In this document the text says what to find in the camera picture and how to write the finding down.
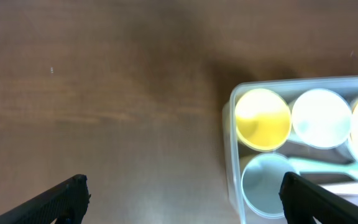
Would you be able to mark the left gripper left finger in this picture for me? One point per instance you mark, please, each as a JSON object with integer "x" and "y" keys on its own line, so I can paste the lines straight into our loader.
{"x": 66, "y": 202}

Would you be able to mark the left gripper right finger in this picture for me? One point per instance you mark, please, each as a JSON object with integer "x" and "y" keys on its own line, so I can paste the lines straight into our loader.
{"x": 306, "y": 202}

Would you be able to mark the grey plastic cup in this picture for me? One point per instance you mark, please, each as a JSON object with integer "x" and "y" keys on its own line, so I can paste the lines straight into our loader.
{"x": 261, "y": 179}

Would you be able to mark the mint green plastic spoon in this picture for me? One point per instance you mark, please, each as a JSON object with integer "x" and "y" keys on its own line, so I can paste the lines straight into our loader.
{"x": 318, "y": 167}

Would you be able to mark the white plastic cup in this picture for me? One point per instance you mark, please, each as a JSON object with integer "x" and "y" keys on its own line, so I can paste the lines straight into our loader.
{"x": 320, "y": 118}

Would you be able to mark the yellow plastic cup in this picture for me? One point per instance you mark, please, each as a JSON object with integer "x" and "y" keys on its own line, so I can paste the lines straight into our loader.
{"x": 263, "y": 120}

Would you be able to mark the clear plastic container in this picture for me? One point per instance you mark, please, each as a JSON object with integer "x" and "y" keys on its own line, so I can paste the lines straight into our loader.
{"x": 288, "y": 90}

